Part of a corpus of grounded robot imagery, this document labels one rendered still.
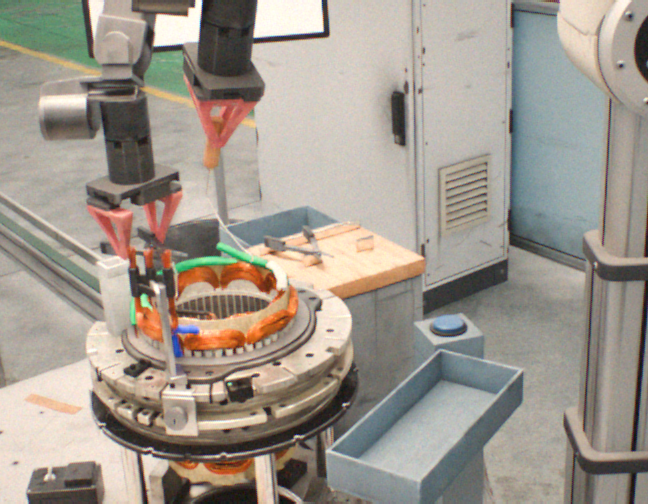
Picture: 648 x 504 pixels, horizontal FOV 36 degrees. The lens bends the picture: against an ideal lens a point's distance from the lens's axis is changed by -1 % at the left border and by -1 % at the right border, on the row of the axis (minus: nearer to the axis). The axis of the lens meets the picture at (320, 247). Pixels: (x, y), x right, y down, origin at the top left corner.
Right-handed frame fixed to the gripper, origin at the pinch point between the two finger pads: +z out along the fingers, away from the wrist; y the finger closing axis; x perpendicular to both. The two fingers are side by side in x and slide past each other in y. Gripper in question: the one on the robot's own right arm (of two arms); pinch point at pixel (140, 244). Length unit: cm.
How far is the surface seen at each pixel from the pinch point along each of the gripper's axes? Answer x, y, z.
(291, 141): -166, -208, 74
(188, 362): 18.7, 9.8, 5.9
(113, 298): 5.5, 9.2, 2.2
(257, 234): -13.8, -34.7, 14.4
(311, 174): -153, -205, 85
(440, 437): 43.3, -3.8, 13.1
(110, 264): 3.3, 7.4, -1.0
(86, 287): -75, -41, 45
